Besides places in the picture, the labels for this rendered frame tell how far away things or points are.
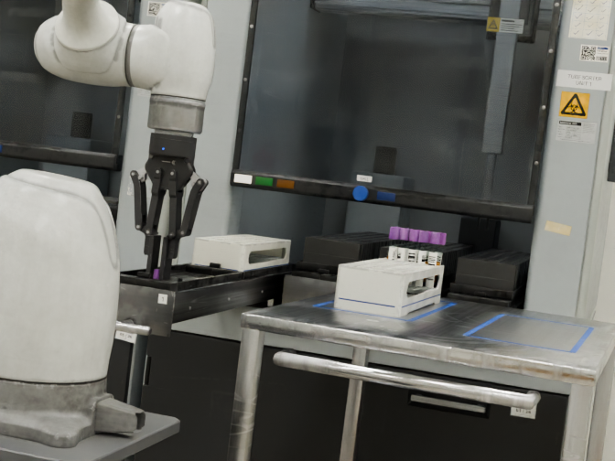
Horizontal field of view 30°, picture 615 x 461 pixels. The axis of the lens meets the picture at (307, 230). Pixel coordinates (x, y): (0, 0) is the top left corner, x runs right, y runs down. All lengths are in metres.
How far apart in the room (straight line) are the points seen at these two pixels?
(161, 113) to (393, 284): 0.48
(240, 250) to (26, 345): 0.89
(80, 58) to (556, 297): 0.98
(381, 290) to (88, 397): 0.53
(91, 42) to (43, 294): 0.70
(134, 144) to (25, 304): 1.23
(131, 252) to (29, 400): 1.21
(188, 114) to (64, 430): 0.75
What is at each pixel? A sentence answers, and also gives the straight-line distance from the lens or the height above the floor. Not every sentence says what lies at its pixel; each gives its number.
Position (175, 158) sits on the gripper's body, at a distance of 1.87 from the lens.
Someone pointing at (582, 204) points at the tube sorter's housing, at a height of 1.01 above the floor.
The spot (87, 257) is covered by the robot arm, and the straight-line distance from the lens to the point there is 1.24.
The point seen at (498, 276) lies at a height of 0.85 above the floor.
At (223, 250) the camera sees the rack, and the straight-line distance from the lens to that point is 2.09.
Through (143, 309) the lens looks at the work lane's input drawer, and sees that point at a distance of 1.77.
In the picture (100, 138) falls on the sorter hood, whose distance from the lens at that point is 2.44.
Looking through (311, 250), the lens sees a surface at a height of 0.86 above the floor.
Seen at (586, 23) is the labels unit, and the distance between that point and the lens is 2.23.
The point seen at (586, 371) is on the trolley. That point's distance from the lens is 1.39.
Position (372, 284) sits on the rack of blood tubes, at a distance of 1.65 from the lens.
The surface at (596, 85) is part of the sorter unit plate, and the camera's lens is 2.22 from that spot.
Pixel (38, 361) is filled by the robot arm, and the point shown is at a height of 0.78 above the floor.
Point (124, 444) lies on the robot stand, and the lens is 1.25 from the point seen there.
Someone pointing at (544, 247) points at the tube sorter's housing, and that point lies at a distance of 2.21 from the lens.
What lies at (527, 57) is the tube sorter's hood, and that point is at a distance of 2.22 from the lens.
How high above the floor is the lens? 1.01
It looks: 3 degrees down
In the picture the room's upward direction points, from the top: 7 degrees clockwise
